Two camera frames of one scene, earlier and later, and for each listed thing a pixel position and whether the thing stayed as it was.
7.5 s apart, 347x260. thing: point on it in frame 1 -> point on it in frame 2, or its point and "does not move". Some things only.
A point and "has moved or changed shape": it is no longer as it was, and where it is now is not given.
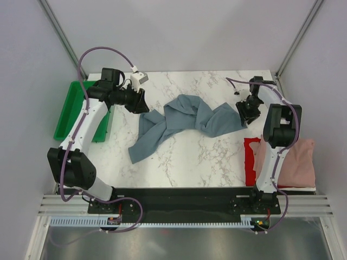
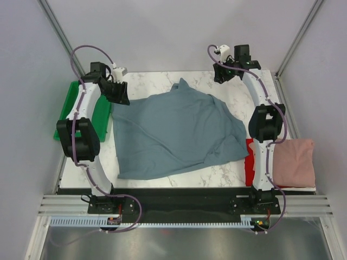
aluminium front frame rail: x=60 y=205 does not move
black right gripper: x=244 y=114 -> x=218 y=69
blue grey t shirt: x=182 y=112 has moved or changed shape
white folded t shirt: x=299 y=189 does not move
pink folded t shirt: x=297 y=168 does not move
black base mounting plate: x=136 y=205 does not move
